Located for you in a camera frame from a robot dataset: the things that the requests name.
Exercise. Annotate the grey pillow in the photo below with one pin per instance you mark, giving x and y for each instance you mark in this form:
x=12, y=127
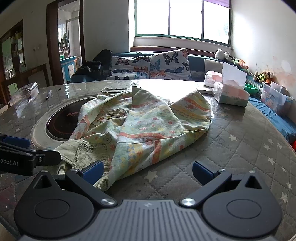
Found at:
x=212, y=64

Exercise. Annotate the green floral patterned shirt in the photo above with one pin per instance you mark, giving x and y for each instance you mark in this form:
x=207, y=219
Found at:
x=143, y=125

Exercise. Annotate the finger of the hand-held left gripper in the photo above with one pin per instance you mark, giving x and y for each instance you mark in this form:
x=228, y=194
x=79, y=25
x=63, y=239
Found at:
x=16, y=141
x=48, y=157

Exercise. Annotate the white framed board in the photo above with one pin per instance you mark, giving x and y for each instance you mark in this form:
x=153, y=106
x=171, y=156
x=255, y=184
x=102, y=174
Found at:
x=38, y=77

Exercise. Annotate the orange pink plush toy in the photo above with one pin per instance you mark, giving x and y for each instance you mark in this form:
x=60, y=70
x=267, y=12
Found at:
x=241, y=63

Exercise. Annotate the green bowl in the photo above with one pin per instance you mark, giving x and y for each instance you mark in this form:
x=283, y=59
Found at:
x=251, y=89

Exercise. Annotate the purple roller blind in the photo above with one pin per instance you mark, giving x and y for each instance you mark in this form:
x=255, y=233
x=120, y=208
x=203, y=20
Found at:
x=218, y=2

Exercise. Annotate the marker pen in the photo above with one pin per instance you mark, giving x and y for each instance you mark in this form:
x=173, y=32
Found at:
x=48, y=94

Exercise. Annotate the green framed window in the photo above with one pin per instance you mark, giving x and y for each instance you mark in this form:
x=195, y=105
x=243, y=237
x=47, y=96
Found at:
x=182, y=20

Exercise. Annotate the pink white tissue pack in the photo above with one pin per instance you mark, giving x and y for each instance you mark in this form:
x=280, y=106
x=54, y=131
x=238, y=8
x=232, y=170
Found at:
x=211, y=78

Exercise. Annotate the blue cabinet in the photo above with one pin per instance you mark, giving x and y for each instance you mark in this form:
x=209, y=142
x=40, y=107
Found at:
x=68, y=68

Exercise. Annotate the flat white scale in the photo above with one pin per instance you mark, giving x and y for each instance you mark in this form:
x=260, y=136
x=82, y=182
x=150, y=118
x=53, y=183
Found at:
x=204, y=90

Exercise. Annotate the long butterfly print pillow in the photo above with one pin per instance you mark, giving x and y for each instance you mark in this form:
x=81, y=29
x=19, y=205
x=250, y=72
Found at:
x=129, y=67

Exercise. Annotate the panda plush toy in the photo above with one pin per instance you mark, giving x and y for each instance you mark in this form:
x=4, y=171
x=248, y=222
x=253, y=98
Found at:
x=223, y=55

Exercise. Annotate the black bag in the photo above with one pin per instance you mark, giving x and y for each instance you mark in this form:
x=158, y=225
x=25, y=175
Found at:
x=94, y=64

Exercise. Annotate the red plastic stool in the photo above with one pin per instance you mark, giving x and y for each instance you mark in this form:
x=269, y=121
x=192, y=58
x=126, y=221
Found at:
x=294, y=144

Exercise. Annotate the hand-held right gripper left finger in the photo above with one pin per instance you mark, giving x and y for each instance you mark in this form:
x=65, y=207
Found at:
x=92, y=172

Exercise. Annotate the square butterfly print pillow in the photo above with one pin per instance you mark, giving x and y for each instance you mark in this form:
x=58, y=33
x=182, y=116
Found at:
x=168, y=64

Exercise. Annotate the tissue pack with white tissue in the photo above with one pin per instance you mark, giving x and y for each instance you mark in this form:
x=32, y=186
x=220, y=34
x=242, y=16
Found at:
x=231, y=92

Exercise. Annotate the brown door frame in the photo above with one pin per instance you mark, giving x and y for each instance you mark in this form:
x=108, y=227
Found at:
x=51, y=46

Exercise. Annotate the clear plastic box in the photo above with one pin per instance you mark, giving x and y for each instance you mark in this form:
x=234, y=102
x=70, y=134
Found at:
x=24, y=95

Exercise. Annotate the round black induction cooktop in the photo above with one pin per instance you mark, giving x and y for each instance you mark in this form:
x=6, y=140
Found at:
x=57, y=120

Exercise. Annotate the dark wooden cabinet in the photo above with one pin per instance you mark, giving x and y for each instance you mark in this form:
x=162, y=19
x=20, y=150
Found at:
x=13, y=62

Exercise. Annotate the clear storage box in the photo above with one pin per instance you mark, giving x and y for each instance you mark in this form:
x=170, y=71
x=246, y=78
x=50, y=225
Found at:
x=275, y=99

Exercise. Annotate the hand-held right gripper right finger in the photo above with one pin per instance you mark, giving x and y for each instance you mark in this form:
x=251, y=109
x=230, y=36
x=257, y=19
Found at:
x=202, y=172

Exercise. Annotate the brown monkey plush toys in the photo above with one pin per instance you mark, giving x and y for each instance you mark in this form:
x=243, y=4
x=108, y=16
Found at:
x=263, y=77

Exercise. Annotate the blue corner sofa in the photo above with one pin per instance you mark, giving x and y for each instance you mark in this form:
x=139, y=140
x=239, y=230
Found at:
x=272, y=120

